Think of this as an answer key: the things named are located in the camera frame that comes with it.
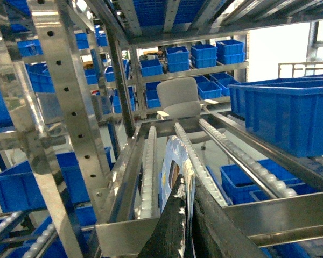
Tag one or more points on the white roller conveyor track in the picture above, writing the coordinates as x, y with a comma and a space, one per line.
200, 170

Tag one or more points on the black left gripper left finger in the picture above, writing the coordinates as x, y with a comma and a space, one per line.
168, 237

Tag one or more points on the flower gift bag with figures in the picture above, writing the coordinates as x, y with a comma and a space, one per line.
177, 162

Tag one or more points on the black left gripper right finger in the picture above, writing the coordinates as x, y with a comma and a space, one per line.
213, 233

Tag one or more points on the steel rack upright post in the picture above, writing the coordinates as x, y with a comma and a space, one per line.
52, 20

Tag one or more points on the large blue plastic crate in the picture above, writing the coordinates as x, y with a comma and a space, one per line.
287, 113

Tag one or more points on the steel rack front rail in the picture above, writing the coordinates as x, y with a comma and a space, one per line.
266, 223

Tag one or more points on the grey office chair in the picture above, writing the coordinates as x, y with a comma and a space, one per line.
179, 99

